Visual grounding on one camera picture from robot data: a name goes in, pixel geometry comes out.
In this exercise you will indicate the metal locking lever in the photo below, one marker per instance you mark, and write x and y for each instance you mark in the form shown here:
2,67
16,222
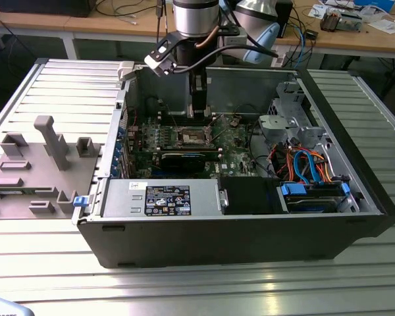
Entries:
174,121

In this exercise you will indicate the white socket box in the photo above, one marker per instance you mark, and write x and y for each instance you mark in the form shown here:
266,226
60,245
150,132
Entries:
279,61

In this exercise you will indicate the blue plastic clip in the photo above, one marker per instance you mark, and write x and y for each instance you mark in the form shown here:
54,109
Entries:
80,201

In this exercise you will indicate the wooden desk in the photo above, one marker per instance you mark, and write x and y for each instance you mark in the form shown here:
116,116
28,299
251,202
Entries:
36,23
349,39

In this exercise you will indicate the black power adapter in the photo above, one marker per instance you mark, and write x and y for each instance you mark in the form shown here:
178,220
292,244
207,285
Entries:
311,34

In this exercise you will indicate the clear plastic bag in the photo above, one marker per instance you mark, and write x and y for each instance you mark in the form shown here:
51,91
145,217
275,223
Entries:
385,25

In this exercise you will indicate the silver metal box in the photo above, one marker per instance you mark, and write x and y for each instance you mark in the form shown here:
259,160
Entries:
350,23

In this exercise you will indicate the copper CPU cooler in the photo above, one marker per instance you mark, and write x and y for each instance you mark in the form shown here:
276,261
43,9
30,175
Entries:
330,22

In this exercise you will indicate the blue cardboard box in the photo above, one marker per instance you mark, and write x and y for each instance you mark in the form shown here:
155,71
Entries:
375,4

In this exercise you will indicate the black graphics card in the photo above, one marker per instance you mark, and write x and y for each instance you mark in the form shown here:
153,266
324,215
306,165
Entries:
184,163

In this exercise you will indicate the black tower box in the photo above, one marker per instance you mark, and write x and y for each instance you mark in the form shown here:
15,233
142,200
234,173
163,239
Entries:
284,16

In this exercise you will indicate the open black PC case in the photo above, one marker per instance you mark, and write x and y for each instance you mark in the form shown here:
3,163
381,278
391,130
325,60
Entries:
217,243

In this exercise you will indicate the black RAM slot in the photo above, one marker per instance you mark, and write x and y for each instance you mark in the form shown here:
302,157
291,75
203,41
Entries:
166,122
214,155
166,125
214,149
166,116
214,152
166,119

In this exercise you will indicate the grey parts rack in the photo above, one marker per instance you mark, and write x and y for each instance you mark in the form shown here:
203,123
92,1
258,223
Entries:
36,164

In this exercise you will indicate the black drive box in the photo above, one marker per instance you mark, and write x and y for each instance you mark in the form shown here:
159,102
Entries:
250,195

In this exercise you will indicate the grey power supply unit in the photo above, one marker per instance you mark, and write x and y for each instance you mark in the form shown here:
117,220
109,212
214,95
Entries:
125,197

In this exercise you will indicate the green motherboard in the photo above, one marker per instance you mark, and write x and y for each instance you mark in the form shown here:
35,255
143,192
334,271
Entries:
232,158

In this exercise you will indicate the metal CPU socket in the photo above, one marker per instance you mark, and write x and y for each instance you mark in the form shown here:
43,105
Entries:
189,137

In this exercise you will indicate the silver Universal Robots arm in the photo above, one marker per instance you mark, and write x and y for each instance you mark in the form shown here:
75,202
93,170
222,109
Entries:
194,18

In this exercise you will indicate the white paper sheet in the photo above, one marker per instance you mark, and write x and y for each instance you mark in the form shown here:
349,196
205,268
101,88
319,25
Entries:
316,11

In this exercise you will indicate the silver CPU green substrate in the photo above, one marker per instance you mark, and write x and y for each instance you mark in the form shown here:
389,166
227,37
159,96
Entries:
207,113

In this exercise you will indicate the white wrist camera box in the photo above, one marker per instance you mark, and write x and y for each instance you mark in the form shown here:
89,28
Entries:
156,62

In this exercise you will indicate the hard disk in blue carrier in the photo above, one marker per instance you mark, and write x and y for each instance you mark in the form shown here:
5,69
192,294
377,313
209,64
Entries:
294,190

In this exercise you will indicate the white rounded device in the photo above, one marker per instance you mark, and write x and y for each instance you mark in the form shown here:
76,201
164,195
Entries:
3,307

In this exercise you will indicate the grey metal drive cage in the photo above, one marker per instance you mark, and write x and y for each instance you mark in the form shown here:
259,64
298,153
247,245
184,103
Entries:
276,126

